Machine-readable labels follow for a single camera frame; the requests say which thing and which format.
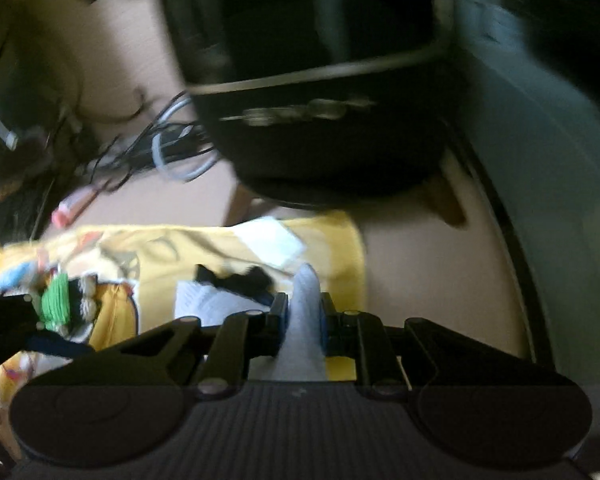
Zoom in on white paper tissue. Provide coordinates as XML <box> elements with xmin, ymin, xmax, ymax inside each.
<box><xmin>272</xmin><ymin>263</ymin><xmax>327</xmax><ymax>382</ymax></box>

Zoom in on yellow printed cloth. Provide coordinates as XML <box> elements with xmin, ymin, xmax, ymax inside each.
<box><xmin>0</xmin><ymin>209</ymin><xmax>368</xmax><ymax>480</ymax></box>

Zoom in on pink cosmetic tube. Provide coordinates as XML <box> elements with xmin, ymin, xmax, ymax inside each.
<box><xmin>50</xmin><ymin>184</ymin><xmax>99</xmax><ymax>229</ymax></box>

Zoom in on black tablet screen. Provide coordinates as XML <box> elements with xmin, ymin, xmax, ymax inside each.
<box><xmin>0</xmin><ymin>0</ymin><xmax>55</xmax><ymax>188</ymax></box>

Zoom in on black round appliance wooden legs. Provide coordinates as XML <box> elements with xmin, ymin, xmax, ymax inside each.
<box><xmin>160</xmin><ymin>0</ymin><xmax>465</xmax><ymax>226</ymax></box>

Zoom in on grey white looped cable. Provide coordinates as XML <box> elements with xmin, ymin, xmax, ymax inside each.
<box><xmin>150</xmin><ymin>94</ymin><xmax>221</xmax><ymax>183</ymax></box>

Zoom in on black cables bundle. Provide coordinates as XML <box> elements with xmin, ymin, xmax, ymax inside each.
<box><xmin>54</xmin><ymin>89</ymin><xmax>217</xmax><ymax>194</ymax></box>

